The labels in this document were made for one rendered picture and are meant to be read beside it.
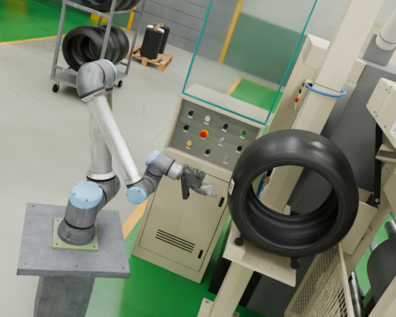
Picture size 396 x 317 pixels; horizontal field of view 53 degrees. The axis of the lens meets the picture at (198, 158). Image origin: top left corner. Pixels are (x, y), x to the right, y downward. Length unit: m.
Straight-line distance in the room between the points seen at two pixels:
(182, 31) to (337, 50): 9.37
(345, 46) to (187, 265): 1.80
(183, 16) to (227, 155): 8.85
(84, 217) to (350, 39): 1.48
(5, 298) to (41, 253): 0.68
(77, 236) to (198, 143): 0.98
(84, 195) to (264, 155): 0.85
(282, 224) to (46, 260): 1.17
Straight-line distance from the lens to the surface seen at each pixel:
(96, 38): 5.29
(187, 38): 11.21
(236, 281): 2.54
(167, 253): 2.94
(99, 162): 2.04
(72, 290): 2.24
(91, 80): 1.80
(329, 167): 1.73
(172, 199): 2.71
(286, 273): 2.08
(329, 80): 2.03
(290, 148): 1.72
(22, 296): 2.67
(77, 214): 1.98
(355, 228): 2.23
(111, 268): 2.01
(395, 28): 2.50
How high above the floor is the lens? 1.94
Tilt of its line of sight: 24 degrees down
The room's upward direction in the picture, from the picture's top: 19 degrees clockwise
